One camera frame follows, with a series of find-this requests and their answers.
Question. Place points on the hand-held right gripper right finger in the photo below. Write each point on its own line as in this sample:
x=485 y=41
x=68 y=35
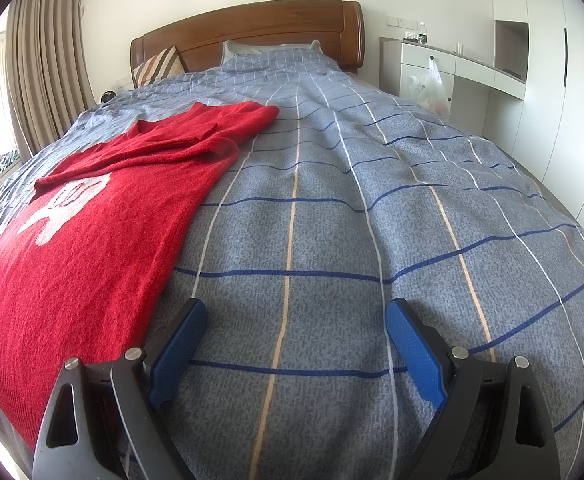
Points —
x=416 y=355

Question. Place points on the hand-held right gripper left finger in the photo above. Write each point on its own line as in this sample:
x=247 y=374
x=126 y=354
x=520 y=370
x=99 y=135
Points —
x=179 y=355

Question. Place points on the red knit sweater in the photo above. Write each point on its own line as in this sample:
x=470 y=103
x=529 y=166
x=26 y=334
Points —
x=72 y=260

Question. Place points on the pile of cloths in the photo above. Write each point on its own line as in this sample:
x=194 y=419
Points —
x=2 y=160

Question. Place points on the blue checked blanket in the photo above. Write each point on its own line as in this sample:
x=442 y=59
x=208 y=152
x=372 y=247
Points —
x=347 y=235

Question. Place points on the beige curtain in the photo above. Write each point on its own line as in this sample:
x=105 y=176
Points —
x=37 y=70

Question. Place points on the small round bedside device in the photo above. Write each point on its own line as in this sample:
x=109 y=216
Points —
x=106 y=96

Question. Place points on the striped brown pillow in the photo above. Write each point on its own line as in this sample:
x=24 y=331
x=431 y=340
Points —
x=159 y=67

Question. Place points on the clear plastic bag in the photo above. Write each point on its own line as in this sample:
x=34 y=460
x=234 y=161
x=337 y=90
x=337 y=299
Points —
x=429 y=90

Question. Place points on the white desk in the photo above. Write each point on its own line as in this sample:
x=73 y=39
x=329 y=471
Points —
x=451 y=75

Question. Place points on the grey pillow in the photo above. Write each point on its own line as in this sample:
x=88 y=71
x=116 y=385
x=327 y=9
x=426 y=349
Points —
x=244 y=50

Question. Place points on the clear plastic bottle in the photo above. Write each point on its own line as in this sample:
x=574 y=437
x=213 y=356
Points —
x=422 y=32

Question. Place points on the white wardrobe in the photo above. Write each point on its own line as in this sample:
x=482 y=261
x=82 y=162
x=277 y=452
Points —
x=556 y=60

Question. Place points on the wooden bed headboard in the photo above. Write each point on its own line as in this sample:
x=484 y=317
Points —
x=252 y=30

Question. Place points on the white wall switch panel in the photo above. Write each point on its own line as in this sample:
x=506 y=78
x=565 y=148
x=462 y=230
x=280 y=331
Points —
x=401 y=22

